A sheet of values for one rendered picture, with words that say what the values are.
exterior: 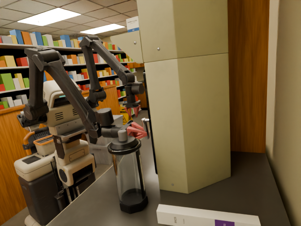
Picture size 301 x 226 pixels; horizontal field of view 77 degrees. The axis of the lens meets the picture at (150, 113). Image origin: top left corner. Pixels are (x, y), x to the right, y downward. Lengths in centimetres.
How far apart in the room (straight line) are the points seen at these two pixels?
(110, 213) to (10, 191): 203
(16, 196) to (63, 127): 150
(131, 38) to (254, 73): 56
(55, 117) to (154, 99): 87
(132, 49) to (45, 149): 126
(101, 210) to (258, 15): 95
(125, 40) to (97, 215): 58
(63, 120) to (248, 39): 116
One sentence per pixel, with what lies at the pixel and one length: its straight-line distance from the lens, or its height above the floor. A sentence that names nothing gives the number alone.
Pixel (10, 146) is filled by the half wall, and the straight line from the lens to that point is 256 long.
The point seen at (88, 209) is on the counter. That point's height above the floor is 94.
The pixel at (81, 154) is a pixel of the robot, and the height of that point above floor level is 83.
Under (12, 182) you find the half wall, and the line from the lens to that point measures 265.
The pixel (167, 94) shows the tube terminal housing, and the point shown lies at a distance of 61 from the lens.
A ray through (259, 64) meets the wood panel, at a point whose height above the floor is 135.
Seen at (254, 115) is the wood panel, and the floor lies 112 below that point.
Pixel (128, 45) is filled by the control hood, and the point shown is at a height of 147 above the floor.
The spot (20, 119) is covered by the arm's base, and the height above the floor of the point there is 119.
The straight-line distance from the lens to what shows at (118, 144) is 59.
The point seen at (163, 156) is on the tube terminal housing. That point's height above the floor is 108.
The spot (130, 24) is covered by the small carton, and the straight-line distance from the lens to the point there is 74.
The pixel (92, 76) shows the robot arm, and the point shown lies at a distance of 140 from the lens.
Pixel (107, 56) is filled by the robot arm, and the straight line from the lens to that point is 126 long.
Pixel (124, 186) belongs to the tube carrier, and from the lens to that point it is 64.
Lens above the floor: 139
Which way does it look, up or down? 14 degrees down
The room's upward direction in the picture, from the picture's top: 7 degrees counter-clockwise
